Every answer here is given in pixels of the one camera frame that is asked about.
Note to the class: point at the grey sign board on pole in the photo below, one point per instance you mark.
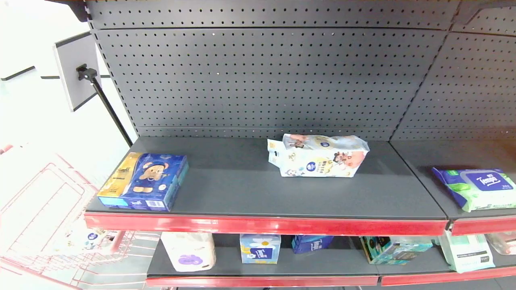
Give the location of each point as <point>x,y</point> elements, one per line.
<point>78,68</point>

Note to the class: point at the blue tissue box with bear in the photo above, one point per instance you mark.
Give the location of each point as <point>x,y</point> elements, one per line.
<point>145,181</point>

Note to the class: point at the pink shopping cart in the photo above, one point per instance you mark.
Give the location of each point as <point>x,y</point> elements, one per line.
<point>36,225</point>

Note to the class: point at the white cartoon tissue pack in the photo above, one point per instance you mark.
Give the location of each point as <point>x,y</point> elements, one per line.
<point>318,157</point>

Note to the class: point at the blue green wet wipes pack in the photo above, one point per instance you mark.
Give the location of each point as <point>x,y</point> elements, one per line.
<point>477,187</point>

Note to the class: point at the white tissue pack in cart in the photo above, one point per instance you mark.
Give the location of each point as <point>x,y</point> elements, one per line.
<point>86,237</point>

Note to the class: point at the black shop shelf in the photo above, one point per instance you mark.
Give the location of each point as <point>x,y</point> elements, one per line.
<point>250,185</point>

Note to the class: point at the pale pink pack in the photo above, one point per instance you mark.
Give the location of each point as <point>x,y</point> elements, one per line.
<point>504,242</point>

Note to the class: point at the dark blue tissue box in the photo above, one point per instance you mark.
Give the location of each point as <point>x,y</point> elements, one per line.
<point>311,243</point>

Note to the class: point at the white green wipes pack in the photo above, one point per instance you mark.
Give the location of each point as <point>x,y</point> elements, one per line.
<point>465,251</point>

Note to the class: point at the white paper roll pack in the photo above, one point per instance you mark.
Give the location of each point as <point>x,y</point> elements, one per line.
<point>189,249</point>

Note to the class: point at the blue flower tissue box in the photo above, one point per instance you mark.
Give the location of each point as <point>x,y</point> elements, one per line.
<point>260,249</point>

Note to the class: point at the teal tissue pack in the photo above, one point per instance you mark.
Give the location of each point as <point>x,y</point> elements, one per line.
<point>393,249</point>

